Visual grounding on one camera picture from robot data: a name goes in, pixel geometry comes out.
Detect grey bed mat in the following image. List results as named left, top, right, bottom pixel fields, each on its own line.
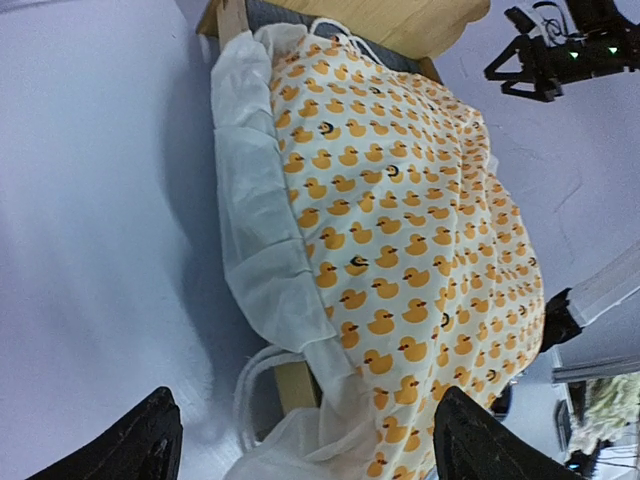
left=244, top=0, right=426, bottom=76

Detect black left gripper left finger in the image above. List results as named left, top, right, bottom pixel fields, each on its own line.
left=31, top=386, right=183, bottom=480

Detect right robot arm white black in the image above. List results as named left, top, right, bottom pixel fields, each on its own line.
left=484, top=1, right=639, bottom=352

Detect wooden pet bed frame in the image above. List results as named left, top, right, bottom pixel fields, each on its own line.
left=196, top=0, right=491, bottom=415

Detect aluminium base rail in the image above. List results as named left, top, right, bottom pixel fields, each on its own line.
left=551, top=356, right=639, bottom=384

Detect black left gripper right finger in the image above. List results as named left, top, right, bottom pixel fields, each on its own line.
left=433, top=387, right=580, bottom=480

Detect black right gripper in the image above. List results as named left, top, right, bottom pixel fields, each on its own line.
left=484, top=1, right=639, bottom=102

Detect white cushion tie cords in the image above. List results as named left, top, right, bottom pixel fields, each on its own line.
left=233, top=344, right=286, bottom=449

